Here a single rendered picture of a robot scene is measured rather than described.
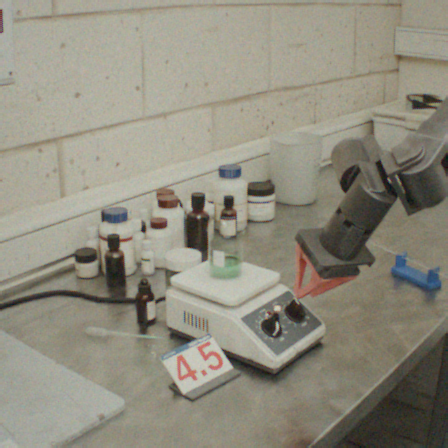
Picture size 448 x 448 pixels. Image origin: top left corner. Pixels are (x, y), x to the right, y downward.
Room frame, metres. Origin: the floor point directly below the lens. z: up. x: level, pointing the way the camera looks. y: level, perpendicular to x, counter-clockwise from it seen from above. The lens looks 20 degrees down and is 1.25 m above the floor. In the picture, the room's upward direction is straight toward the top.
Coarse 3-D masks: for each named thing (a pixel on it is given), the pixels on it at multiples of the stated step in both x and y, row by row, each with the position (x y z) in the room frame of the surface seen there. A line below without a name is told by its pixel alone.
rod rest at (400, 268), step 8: (400, 256) 1.13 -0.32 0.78; (400, 264) 1.13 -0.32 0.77; (392, 272) 1.13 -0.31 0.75; (400, 272) 1.11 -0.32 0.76; (408, 272) 1.11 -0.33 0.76; (416, 272) 1.11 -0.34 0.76; (432, 272) 1.06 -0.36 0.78; (416, 280) 1.08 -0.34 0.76; (424, 280) 1.07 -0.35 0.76; (432, 280) 1.06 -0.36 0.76; (432, 288) 1.05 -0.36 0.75
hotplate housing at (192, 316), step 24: (168, 312) 0.90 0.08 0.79; (192, 312) 0.87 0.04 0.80; (216, 312) 0.85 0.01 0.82; (240, 312) 0.84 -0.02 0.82; (312, 312) 0.89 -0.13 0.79; (192, 336) 0.88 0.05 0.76; (216, 336) 0.85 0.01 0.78; (240, 336) 0.82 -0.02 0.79; (312, 336) 0.85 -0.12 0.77; (264, 360) 0.79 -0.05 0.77; (288, 360) 0.81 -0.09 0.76
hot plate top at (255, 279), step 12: (204, 264) 0.96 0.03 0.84; (180, 276) 0.92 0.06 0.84; (192, 276) 0.92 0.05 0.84; (204, 276) 0.92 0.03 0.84; (252, 276) 0.92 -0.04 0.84; (264, 276) 0.92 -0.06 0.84; (276, 276) 0.92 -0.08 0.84; (192, 288) 0.88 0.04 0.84; (204, 288) 0.88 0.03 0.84; (216, 288) 0.88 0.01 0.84; (228, 288) 0.88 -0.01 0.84; (240, 288) 0.88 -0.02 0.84; (252, 288) 0.88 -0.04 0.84; (264, 288) 0.89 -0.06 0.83; (216, 300) 0.85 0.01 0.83; (228, 300) 0.84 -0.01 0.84; (240, 300) 0.85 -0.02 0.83
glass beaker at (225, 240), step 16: (208, 224) 0.93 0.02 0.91; (224, 224) 0.95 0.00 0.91; (208, 240) 0.92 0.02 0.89; (224, 240) 0.90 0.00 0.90; (240, 240) 0.91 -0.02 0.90; (208, 256) 0.92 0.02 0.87; (224, 256) 0.90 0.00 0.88; (240, 256) 0.91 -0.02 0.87; (208, 272) 0.92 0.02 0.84; (224, 272) 0.90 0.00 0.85; (240, 272) 0.91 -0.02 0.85
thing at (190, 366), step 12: (192, 348) 0.80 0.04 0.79; (204, 348) 0.81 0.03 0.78; (216, 348) 0.82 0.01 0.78; (168, 360) 0.77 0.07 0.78; (180, 360) 0.78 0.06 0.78; (192, 360) 0.79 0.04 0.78; (204, 360) 0.79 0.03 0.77; (216, 360) 0.80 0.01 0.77; (180, 372) 0.76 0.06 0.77; (192, 372) 0.77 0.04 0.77; (204, 372) 0.78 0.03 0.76; (180, 384) 0.75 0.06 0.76
